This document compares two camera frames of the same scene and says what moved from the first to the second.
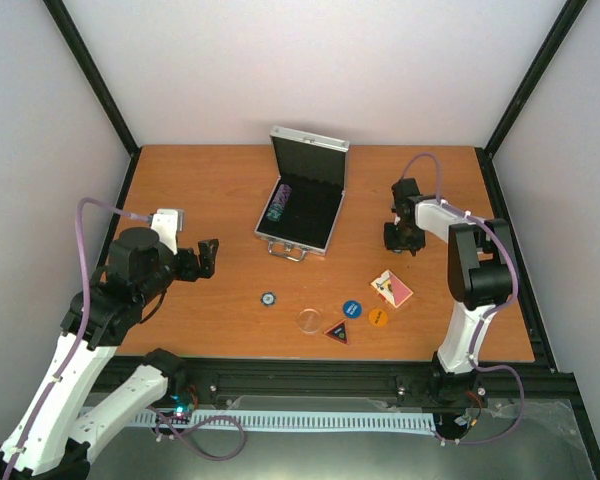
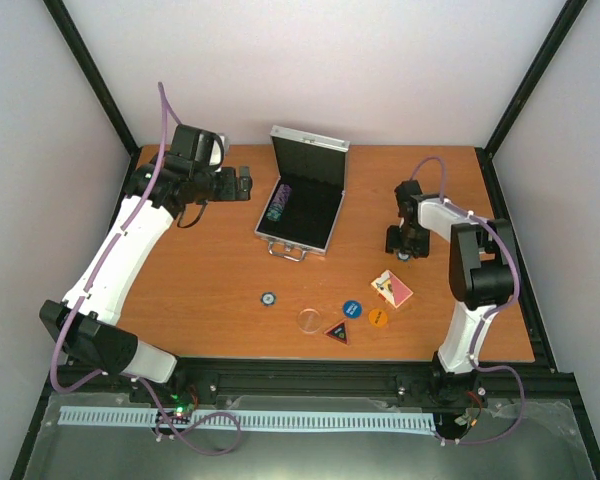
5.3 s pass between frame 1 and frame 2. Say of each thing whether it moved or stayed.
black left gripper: moved
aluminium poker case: stayed
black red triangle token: stayed
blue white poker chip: stayed
